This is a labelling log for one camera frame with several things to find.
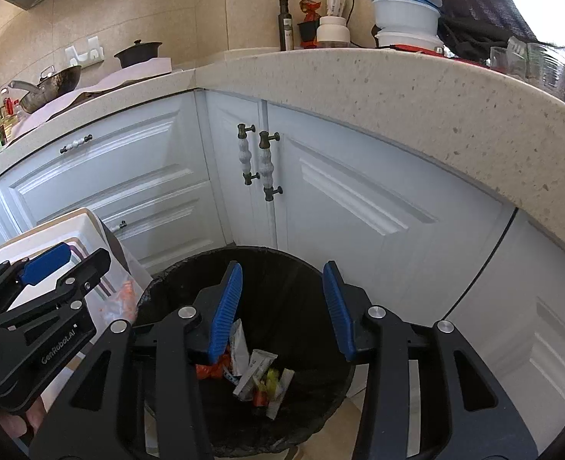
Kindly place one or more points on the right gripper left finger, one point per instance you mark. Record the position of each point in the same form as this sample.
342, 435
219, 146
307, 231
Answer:
99, 414

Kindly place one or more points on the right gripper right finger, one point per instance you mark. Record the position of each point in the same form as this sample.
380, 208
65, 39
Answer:
464, 411

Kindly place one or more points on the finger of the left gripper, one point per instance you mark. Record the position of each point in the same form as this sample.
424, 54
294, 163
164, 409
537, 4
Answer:
80, 280
26, 272

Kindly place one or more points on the clear orange dotted wrapper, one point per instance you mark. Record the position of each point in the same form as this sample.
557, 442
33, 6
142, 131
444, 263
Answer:
122, 305

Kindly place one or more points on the orange plastic bag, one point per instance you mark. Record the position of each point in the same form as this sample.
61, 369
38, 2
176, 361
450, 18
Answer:
217, 370

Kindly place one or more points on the yellow green wrapper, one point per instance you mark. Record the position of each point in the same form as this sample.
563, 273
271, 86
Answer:
270, 382

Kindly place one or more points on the silver white snack wrapper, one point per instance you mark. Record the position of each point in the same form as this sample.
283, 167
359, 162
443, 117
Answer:
259, 363

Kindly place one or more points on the white kitchen cabinets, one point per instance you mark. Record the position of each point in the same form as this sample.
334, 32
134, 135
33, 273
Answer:
198, 170

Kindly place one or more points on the black trash bin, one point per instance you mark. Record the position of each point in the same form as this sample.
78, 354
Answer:
283, 311

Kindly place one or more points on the person's left hand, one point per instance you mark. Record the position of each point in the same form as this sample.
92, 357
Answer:
17, 426

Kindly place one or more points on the striped tablecloth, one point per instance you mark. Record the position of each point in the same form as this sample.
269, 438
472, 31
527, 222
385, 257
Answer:
84, 233

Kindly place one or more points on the metal wok pan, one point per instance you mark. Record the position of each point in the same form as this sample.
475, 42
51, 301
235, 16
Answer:
48, 89

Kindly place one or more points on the black cooking pot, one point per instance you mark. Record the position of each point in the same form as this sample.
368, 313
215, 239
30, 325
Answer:
137, 53

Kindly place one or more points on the beige countertop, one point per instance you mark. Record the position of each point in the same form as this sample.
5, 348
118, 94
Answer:
495, 131

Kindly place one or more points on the dark olive oil bottle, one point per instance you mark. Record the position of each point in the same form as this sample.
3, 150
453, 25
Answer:
285, 25

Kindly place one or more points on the red figurine decoration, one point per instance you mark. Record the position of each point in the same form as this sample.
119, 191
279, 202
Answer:
308, 27

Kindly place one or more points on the glass cups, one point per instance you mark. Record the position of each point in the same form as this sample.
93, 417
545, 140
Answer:
537, 64

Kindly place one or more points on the white jar appliance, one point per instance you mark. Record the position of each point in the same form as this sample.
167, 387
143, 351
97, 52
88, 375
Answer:
333, 31

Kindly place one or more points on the dark cloth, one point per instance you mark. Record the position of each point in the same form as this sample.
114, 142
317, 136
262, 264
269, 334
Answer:
471, 28

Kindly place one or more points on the white stacked bowls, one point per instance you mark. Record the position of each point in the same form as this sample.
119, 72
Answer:
410, 23

